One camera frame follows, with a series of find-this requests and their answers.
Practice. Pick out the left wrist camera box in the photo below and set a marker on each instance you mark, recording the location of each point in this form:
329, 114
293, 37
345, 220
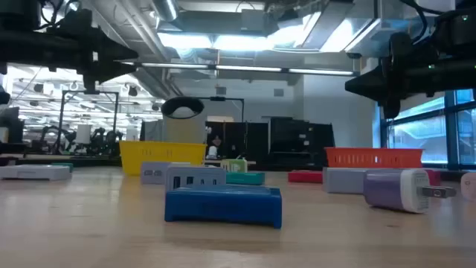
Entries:
74, 20

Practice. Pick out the long ceiling light bar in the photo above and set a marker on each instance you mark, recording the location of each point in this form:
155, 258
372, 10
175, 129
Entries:
245, 68

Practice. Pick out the pink wall charger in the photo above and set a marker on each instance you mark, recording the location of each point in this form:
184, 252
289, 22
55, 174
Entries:
469, 186

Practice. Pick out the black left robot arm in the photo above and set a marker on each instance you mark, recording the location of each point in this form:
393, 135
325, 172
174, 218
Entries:
22, 52

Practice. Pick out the blue box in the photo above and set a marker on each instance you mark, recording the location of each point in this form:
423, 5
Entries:
223, 206

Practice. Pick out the background robot station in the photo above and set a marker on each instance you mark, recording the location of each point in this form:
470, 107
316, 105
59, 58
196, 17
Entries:
102, 139

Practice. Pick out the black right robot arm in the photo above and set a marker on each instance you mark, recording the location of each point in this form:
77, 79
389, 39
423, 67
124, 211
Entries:
457, 74

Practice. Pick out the person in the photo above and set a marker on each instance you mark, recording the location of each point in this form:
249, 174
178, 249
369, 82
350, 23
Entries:
216, 142

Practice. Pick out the yellow plastic basket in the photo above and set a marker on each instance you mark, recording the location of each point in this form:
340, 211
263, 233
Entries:
160, 156

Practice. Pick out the orange plastic basket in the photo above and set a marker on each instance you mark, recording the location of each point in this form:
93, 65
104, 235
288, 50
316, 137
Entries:
372, 158

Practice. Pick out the silver ventilation duct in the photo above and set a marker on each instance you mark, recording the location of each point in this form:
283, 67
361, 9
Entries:
165, 9

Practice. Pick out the large window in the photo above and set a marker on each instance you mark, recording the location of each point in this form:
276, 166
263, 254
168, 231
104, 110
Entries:
416, 137

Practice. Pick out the white box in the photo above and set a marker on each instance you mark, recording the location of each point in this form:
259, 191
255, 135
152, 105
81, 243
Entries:
33, 173

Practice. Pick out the lavender wall charger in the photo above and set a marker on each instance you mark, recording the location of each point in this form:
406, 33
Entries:
342, 180
193, 178
152, 173

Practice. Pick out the black partition cabinet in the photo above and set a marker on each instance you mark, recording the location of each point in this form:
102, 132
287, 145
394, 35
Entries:
297, 141

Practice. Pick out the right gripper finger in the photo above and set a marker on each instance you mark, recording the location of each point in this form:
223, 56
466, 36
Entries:
372, 80
375, 94

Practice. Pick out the red box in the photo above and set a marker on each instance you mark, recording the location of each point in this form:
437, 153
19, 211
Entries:
305, 177
434, 178

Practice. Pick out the purple wall charger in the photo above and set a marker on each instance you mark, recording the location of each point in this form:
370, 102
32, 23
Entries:
390, 190

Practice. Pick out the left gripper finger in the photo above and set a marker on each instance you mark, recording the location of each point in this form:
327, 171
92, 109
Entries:
111, 48
108, 70

